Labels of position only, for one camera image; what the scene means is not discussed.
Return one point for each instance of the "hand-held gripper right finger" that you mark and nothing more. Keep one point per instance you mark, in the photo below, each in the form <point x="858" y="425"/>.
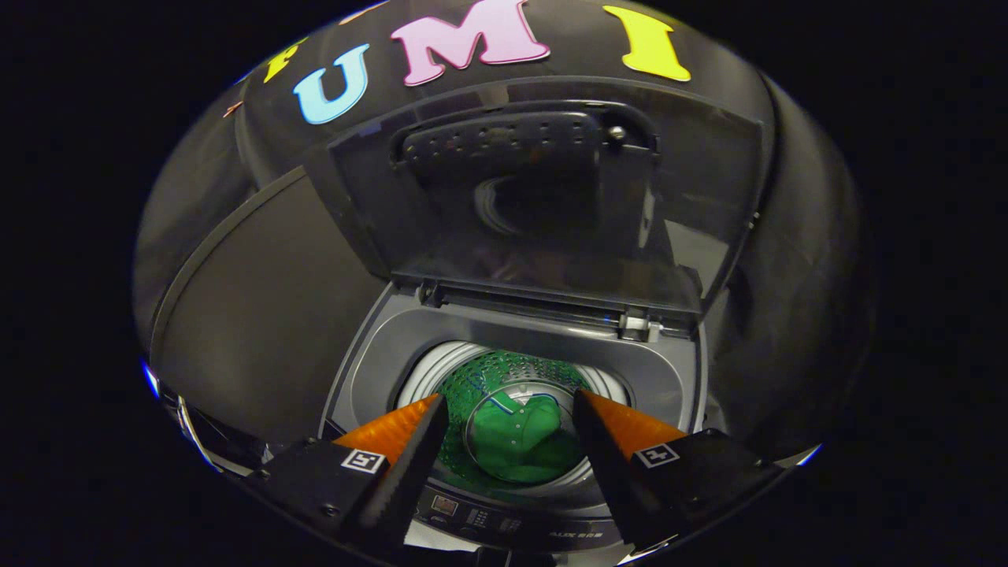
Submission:
<point x="614" y="480"/>

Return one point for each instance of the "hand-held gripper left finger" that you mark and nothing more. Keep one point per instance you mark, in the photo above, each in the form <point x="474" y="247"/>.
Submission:
<point x="398" y="488"/>

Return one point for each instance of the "green polo shirt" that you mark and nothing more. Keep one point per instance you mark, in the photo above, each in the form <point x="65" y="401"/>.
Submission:
<point x="512" y="445"/>

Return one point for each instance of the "grey top-load washing machine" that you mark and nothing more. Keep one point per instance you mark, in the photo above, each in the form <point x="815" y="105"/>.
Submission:
<point x="378" y="354"/>

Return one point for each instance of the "black backdrop cloth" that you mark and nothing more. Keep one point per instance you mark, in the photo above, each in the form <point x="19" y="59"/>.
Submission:
<point x="795" y="260"/>

